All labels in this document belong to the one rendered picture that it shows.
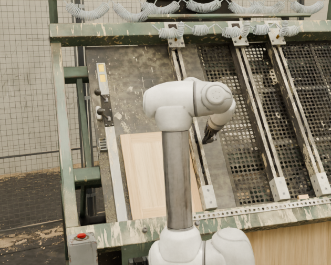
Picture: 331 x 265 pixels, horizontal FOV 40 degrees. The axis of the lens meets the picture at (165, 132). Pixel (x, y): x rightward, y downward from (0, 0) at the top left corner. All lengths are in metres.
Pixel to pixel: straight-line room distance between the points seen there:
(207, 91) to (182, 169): 0.30
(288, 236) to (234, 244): 1.19
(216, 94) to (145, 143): 0.98
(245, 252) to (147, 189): 0.83
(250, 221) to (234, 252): 0.75
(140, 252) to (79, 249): 0.38
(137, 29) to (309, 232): 1.61
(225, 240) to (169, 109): 0.52
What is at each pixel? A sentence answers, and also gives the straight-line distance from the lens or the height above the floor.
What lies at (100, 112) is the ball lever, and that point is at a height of 1.42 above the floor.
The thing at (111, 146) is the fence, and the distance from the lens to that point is 2.41.
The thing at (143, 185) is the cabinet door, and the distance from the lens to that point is 2.38.
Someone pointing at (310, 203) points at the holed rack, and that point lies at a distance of 2.61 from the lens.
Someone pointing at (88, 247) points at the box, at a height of 0.91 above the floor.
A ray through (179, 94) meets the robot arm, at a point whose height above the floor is 1.56.
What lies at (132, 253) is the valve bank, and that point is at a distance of 2.27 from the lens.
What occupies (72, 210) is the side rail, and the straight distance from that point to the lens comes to 2.27.
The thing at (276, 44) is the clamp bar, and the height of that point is 1.75.
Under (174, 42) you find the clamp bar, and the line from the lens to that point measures 2.77.
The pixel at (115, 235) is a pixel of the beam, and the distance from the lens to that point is 2.24.
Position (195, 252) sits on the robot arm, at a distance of 1.72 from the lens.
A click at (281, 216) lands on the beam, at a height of 0.84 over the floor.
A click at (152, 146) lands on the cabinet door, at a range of 2.47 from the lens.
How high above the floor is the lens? 1.70
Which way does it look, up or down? 10 degrees down
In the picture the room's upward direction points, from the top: 2 degrees counter-clockwise
